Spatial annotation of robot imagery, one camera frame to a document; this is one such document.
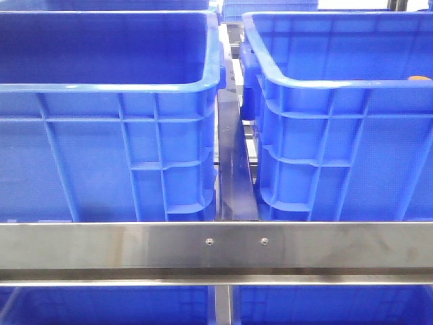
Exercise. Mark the blue crate background centre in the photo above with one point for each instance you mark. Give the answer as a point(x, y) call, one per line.
point(232, 11)

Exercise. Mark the blue bin behind source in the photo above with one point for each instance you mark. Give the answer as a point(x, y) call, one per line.
point(148, 5)

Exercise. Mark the steel centre divider rail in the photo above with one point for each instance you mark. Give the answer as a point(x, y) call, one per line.
point(236, 196)

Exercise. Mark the steel front rack rail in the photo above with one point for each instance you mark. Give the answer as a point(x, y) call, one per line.
point(215, 253)

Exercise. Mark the yellow push button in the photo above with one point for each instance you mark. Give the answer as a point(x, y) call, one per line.
point(419, 78)

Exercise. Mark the blue shelf bin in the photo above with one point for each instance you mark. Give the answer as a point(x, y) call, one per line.
point(334, 304)
point(110, 305)

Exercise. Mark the blue lower shelf bin left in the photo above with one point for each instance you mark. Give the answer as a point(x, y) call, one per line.
point(110, 305)

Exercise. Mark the blue button source bin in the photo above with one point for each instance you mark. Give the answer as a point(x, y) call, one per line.
point(108, 116)

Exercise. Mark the blue target bin right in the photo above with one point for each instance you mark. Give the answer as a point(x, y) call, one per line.
point(342, 135)

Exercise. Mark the blue lower shelf bin right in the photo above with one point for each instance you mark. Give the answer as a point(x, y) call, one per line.
point(334, 304)

